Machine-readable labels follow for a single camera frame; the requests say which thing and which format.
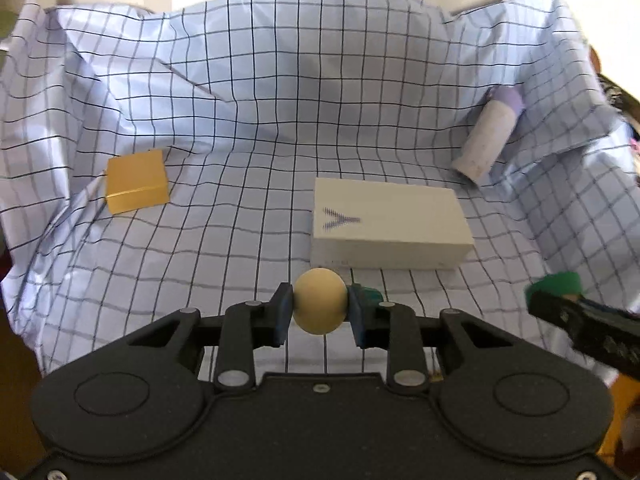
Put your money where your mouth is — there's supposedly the white bottle with purple cap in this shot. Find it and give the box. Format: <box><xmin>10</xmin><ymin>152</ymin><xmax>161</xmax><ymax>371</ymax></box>
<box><xmin>451</xmin><ymin>85</ymin><xmax>525</xmax><ymax>184</ymax></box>

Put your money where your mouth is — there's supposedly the yellow foam ball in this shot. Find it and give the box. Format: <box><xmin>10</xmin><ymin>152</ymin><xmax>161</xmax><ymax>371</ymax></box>
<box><xmin>291</xmin><ymin>268</ymin><xmax>349</xmax><ymax>336</ymax></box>

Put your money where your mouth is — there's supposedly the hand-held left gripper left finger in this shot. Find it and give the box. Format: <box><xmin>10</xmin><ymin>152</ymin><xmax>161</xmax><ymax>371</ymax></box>
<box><xmin>129</xmin><ymin>282</ymin><xmax>296</xmax><ymax>394</ymax></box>

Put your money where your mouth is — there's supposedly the white rectangular box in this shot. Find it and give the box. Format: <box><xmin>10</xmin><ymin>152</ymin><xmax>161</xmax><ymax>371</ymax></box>
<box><xmin>311</xmin><ymin>176</ymin><xmax>474</xmax><ymax>271</ymax></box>

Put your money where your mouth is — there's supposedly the green tape roll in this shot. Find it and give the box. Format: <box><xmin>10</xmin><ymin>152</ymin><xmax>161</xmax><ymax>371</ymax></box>
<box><xmin>525</xmin><ymin>271</ymin><xmax>584</xmax><ymax>306</ymax></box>

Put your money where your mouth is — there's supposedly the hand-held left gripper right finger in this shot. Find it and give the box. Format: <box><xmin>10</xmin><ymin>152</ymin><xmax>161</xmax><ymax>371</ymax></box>
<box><xmin>347</xmin><ymin>284</ymin><xmax>522</xmax><ymax>395</ymax></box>

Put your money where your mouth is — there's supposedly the green paper bag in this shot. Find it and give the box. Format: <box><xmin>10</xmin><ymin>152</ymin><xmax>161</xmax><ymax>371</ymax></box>
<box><xmin>0</xmin><ymin>7</ymin><xmax>16</xmax><ymax>53</ymax></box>

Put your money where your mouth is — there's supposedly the gold box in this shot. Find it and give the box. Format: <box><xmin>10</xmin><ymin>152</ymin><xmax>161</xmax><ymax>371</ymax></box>
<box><xmin>106</xmin><ymin>149</ymin><xmax>170</xmax><ymax>215</ymax></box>

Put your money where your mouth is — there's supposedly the blue checked cloth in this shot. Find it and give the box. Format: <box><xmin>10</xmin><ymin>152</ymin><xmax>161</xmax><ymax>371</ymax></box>
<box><xmin>0</xmin><ymin>0</ymin><xmax>640</xmax><ymax>377</ymax></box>

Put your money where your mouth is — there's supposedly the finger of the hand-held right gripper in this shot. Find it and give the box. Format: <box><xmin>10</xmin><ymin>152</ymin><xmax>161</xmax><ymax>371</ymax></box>
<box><xmin>528</xmin><ymin>290</ymin><xmax>640</xmax><ymax>377</ymax></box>

